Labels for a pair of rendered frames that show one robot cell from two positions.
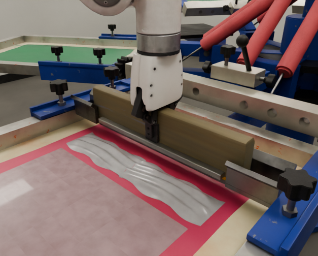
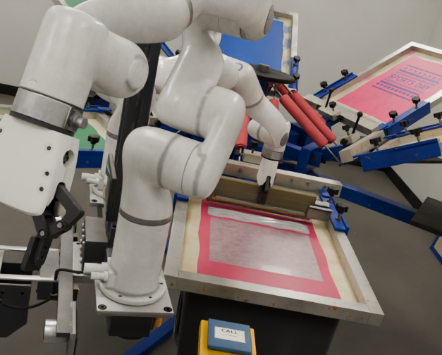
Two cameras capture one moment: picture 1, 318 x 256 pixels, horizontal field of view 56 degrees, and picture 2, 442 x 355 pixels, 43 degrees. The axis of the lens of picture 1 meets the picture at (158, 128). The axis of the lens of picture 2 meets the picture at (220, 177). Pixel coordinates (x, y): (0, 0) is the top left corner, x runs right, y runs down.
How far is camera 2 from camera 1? 1.64 m
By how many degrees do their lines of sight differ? 44
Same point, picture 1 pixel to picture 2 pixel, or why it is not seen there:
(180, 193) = (291, 224)
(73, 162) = (230, 222)
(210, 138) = (299, 196)
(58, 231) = (273, 246)
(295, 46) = not seen: hidden behind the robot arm
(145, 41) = (275, 155)
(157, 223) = (297, 236)
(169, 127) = (273, 194)
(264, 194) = (324, 216)
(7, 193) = (230, 239)
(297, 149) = not seen: hidden behind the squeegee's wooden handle
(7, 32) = not seen: outside the picture
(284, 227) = (340, 223)
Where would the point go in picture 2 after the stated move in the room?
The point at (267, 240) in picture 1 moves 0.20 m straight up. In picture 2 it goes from (340, 227) to (358, 174)
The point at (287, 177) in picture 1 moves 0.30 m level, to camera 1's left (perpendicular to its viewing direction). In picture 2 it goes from (340, 205) to (285, 218)
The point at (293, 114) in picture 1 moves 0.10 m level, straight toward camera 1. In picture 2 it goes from (302, 181) to (313, 191)
